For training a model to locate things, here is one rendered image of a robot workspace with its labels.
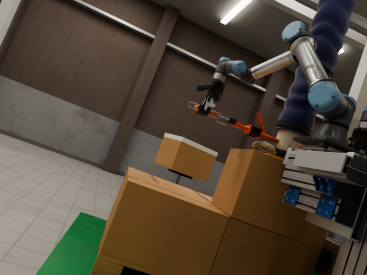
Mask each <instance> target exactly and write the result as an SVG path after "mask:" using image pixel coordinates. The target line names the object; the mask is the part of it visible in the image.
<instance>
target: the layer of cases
mask: <svg viewBox="0 0 367 275"><path fill-rule="evenodd" d="M211 201H212V197H210V196H207V195H205V194H202V193H199V192H196V191H194V190H191V189H188V188H185V187H183V186H180V185H178V184H175V183H172V182H169V181H166V180H164V179H161V178H159V177H156V176H153V175H150V174H147V173H145V172H142V171H139V170H137V169H134V168H131V167H128V169H127V172H126V174H125V177H124V179H123V182H122V184H121V187H120V190H119V192H118V195H117V197H116V200H115V202H114V205H113V207H112V210H111V213H110V217H109V220H108V224H107V227H106V231H105V234H104V238H103V242H102V246H101V248H100V252H99V253H100V254H103V255H106V256H109V257H112V258H115V259H119V260H122V261H125V262H128V263H131V264H134V265H137V266H141V267H144V268H147V269H150V270H153V271H156V272H159V273H163V274H166V275H313V274H314V272H315V269H316V266H317V263H318V259H319V256H320V254H321V251H322V250H321V249H318V248H315V247H313V246H310V245H308V244H305V243H301V242H299V241H296V240H293V239H291V238H288V237H285V236H282V235H279V234H276V233H274V232H271V231H268V230H265V229H262V228H259V227H257V226H254V225H251V224H249V223H245V222H243V221H240V220H237V219H235V218H232V217H230V216H229V215H227V214H225V213H224V212H223V211H221V210H220V209H219V208H217V207H216V206H214V205H213V204H211Z"/></svg>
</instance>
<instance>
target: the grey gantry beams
mask: <svg viewBox="0 0 367 275"><path fill-rule="evenodd" d="M263 1H265V2H267V3H269V4H271V5H273V6H275V7H277V8H279V9H281V10H283V11H285V12H287V13H289V14H291V15H293V16H295V17H297V18H299V19H301V20H303V21H305V22H307V23H309V24H311V22H312V20H313V18H314V16H315V14H316V13H317V12H316V11H314V10H312V9H310V8H308V7H306V6H304V5H302V4H300V3H298V2H296V1H294V0H263ZM344 41H346V42H348V43H350V44H352V45H354V46H356V47H358V48H360V49H362V50H364V48H365V45H366V42H367V37H366V36H364V35H362V34H360V33H358V32H356V31H354V30H352V29H350V28H348V31H347V33H346V34H345V36H344Z"/></svg>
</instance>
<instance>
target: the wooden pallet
mask: <svg viewBox="0 0 367 275"><path fill-rule="evenodd" d="M110 213H111V212H110ZM109 217H110V215H109ZM109 217H108V220H109ZM108 220H107V221H106V225H105V227H104V230H103V231H104V234H105V231H106V227H107V224H108ZM104 234H103V236H102V239H101V241H100V243H99V246H98V250H97V252H98V255H97V257H96V260H95V262H94V265H93V267H92V270H91V273H90V275H121V272H122V270H123V267H124V266H126V267H129V268H132V269H134V270H138V271H141V272H145V273H148V274H151V275H166V274H163V273H159V272H156V271H153V270H150V269H147V268H144V267H141V266H137V265H134V264H131V263H128V262H125V261H122V260H119V259H115V258H112V257H109V256H106V255H103V254H100V253H99V252H100V248H101V246H102V242H103V238H104Z"/></svg>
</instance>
